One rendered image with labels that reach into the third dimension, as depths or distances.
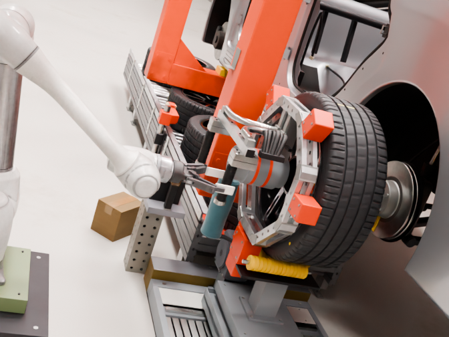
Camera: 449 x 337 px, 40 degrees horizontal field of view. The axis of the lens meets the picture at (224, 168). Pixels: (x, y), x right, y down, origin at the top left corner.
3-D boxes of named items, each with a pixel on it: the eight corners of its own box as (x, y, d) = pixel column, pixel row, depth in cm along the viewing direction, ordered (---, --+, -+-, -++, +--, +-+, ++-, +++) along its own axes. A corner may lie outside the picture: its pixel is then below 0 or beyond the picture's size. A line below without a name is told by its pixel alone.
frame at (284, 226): (280, 271, 223) (335, 132, 206) (263, 268, 221) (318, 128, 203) (241, 203, 271) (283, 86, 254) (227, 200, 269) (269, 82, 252)
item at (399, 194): (384, 255, 250) (429, 201, 231) (368, 253, 248) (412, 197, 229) (362, 199, 274) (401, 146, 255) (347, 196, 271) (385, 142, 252)
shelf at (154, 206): (183, 219, 275) (185, 213, 274) (146, 212, 270) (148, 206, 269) (168, 179, 313) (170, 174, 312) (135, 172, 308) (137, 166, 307)
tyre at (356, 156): (401, 230, 204) (378, 71, 237) (339, 218, 196) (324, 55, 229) (303, 291, 257) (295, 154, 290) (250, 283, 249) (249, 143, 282)
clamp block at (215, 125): (230, 136, 243) (235, 124, 242) (209, 131, 240) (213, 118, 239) (228, 132, 248) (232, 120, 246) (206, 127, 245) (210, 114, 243)
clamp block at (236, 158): (254, 172, 213) (260, 158, 211) (230, 166, 210) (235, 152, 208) (250, 166, 218) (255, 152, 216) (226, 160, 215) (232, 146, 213)
